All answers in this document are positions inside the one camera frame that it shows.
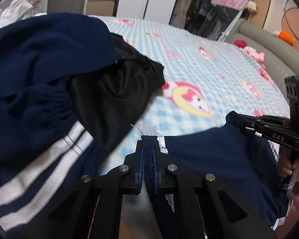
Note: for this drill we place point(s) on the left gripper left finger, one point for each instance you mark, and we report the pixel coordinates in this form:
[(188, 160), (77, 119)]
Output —
[(101, 198)]

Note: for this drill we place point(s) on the pink fluffy robe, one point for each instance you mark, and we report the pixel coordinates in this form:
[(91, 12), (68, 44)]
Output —
[(290, 229)]

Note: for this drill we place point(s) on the grey padded headboard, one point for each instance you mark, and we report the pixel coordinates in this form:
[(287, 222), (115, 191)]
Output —
[(281, 59)]

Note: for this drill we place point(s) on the blue checkered cartoon blanket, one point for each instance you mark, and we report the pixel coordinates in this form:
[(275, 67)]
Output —
[(204, 81)]

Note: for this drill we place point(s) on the pink plush toy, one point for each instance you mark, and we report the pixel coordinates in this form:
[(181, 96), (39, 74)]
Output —
[(259, 57)]

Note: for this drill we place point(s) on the orange carrot toy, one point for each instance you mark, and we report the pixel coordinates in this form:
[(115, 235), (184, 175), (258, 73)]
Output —
[(286, 37)]

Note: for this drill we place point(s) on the navy striped jacket pile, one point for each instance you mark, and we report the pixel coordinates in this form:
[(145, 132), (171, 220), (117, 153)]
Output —
[(44, 147)]

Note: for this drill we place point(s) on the right hand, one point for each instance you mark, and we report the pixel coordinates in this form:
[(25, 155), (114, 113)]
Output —
[(285, 166)]

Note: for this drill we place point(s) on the navy striped shorts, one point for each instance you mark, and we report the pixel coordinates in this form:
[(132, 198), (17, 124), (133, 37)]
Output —
[(214, 151)]

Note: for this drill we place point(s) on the black garment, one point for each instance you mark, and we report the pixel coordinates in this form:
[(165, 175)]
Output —
[(109, 101)]

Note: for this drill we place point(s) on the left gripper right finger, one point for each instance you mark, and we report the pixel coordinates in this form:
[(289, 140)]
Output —
[(189, 206)]

